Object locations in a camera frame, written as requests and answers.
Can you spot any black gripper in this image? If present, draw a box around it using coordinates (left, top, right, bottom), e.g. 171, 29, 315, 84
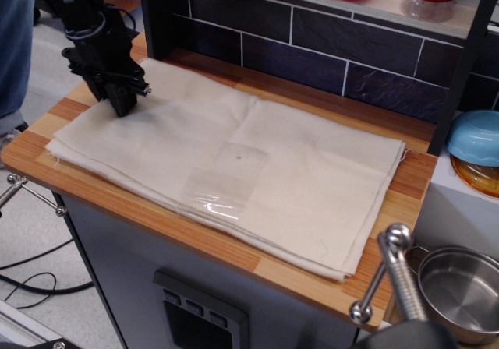
61, 8, 153, 118

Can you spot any person leg in jeans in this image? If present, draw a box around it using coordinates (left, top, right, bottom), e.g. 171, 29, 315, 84
1, 0, 35, 136

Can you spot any orange translucent plate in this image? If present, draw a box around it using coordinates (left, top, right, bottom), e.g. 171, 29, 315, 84
451, 156, 498, 199

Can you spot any silver clamp screw right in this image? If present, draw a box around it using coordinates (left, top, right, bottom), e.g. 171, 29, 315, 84
349, 224, 429, 324

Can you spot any dark grey post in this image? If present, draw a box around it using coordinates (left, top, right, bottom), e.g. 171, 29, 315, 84
427, 0, 497, 157
141, 0, 188, 60

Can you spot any clear plastic tape patch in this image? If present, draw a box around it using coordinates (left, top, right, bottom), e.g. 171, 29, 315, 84
182, 143, 269, 221

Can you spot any cream cloth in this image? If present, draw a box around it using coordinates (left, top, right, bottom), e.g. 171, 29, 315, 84
47, 59, 405, 280

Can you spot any grey toy kitchen cabinet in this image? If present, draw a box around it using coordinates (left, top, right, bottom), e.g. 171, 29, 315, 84
56, 195, 358, 348

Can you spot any dark grey left post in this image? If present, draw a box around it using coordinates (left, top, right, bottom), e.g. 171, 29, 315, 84
141, 0, 188, 60

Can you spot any dark grey right post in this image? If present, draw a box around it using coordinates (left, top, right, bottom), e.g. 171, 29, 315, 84
427, 0, 497, 157

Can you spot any black table frame background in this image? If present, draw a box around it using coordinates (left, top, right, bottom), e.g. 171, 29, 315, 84
33, 0, 141, 45

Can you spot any stainless steel pot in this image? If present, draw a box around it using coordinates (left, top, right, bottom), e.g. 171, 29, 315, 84
406, 246, 498, 345

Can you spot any white sneaker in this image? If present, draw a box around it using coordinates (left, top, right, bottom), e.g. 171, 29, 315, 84
1, 122, 29, 151

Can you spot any silver clamp screw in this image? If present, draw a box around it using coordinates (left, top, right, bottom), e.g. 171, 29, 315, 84
1, 173, 68, 217
349, 224, 429, 324

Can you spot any light blue plastic bowl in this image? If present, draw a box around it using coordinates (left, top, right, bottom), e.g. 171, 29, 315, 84
446, 110, 498, 167

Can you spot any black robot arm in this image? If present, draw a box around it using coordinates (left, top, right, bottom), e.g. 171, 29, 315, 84
44, 0, 149, 117

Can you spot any black floor cable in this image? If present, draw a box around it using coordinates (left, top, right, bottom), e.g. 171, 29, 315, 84
0, 238, 94, 309

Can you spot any silver clamp screw left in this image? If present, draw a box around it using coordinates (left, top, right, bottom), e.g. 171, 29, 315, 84
1, 173, 68, 217

